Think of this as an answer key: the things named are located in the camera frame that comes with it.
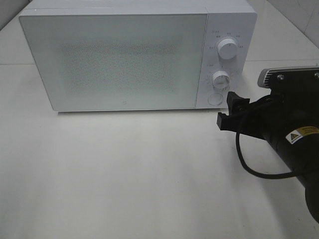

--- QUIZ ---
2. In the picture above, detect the white microwave door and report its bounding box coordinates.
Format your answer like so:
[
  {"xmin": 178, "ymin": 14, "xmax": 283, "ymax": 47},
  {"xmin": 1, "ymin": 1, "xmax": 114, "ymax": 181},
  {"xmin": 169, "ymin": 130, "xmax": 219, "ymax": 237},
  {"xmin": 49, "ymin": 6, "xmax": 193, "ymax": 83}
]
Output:
[{"xmin": 20, "ymin": 14, "xmax": 207, "ymax": 112}]

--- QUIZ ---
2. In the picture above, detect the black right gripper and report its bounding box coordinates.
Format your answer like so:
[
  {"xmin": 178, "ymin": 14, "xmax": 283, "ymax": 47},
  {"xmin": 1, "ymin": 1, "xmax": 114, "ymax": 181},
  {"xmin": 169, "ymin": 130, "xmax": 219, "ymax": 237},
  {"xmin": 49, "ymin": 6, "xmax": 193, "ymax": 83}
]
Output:
[{"xmin": 217, "ymin": 66, "xmax": 319, "ymax": 139}]

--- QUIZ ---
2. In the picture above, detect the white microwave knob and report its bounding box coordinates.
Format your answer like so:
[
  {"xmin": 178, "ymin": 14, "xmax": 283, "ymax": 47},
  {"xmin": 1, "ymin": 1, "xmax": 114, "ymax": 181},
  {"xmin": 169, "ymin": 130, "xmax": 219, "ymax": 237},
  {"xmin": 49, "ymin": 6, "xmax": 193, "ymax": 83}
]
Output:
[
  {"xmin": 212, "ymin": 71, "xmax": 230, "ymax": 89},
  {"xmin": 217, "ymin": 37, "xmax": 238, "ymax": 60}
]

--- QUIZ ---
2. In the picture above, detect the round door release button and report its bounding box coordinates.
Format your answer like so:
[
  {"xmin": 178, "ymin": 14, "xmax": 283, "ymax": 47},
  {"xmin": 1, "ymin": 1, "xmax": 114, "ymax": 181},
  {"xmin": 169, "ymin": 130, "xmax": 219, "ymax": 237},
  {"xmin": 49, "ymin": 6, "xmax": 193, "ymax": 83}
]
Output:
[{"xmin": 208, "ymin": 93, "xmax": 223, "ymax": 106}]

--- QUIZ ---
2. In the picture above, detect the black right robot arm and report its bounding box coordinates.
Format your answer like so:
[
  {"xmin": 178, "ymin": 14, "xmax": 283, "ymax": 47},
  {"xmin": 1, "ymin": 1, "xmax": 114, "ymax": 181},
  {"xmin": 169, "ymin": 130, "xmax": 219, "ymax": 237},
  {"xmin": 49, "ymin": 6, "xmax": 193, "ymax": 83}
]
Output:
[{"xmin": 217, "ymin": 66, "xmax": 319, "ymax": 220}]

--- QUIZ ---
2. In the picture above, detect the white microwave oven body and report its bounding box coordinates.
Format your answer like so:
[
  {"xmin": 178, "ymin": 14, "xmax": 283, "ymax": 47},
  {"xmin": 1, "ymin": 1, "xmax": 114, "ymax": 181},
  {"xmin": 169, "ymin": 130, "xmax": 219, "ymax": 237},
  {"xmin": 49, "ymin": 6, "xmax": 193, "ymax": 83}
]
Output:
[{"xmin": 19, "ymin": 0, "xmax": 257, "ymax": 111}]

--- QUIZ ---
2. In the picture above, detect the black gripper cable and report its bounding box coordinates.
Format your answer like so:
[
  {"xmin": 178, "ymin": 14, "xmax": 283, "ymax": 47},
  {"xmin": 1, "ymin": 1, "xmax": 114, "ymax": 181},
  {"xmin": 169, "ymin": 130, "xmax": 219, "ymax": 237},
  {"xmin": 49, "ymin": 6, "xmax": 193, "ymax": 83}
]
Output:
[{"xmin": 235, "ymin": 125, "xmax": 300, "ymax": 179}]

